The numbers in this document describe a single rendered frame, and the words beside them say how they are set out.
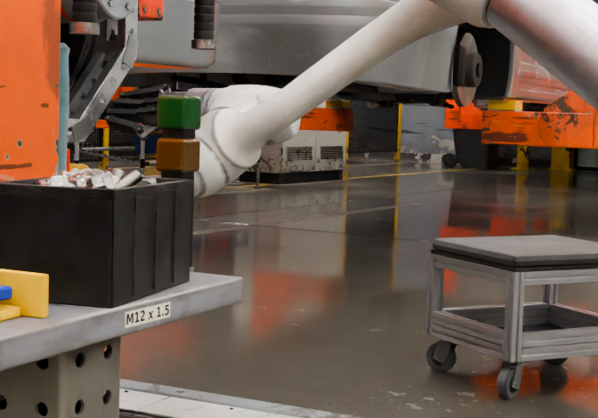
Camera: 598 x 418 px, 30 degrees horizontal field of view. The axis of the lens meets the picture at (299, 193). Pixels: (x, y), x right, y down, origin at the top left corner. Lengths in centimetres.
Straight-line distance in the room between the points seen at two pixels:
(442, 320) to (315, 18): 179
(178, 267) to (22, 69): 29
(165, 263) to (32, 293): 20
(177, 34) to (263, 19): 179
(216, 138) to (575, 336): 122
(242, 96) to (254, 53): 248
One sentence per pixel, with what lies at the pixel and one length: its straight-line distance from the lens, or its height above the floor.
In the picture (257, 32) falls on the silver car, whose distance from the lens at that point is 435.
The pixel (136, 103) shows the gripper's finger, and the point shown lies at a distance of 208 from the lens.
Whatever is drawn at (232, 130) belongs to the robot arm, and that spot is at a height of 61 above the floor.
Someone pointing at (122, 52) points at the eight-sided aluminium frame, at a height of 74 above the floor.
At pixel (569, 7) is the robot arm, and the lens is 141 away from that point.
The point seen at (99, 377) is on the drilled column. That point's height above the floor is 37.
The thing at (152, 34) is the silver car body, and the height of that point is 80.
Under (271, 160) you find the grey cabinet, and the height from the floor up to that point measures 21.
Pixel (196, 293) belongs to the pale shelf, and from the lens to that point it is 122.
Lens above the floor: 65
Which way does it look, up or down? 4 degrees down
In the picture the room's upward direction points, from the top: 2 degrees clockwise
